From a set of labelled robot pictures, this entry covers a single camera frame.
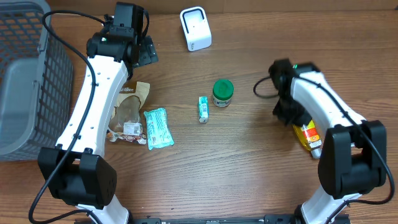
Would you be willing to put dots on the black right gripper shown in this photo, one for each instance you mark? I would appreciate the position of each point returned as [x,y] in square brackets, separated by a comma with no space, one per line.
[300,121]

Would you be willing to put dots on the green lid jar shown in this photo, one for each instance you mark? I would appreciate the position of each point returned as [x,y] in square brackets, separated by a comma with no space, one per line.
[223,91]

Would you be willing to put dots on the yellow oil bottle silver cap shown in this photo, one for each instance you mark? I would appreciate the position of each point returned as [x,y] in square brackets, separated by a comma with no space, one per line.
[309,138]

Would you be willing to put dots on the white barcode scanner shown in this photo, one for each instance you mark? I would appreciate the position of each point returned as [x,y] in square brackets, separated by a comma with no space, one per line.
[196,28]

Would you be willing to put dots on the grey plastic basket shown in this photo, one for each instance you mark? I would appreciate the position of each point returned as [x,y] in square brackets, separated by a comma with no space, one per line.
[36,81]

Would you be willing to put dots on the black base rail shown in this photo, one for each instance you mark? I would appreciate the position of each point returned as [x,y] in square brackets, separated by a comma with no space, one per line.
[217,220]

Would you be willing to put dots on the teal snack packet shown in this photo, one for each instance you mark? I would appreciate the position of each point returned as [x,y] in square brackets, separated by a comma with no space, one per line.
[158,132]

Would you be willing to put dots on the brown white snack packet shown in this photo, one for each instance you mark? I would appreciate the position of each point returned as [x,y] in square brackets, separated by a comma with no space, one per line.
[125,123]

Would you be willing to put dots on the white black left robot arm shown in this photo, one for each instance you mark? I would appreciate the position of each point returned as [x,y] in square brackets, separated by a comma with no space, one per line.
[75,170]

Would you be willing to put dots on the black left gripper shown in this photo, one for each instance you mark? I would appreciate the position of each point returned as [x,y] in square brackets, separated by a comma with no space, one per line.
[146,53]

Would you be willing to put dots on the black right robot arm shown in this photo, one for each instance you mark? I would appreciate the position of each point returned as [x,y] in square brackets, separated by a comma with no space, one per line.
[352,167]

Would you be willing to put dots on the small teal box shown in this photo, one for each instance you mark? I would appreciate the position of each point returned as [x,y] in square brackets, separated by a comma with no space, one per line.
[203,110]

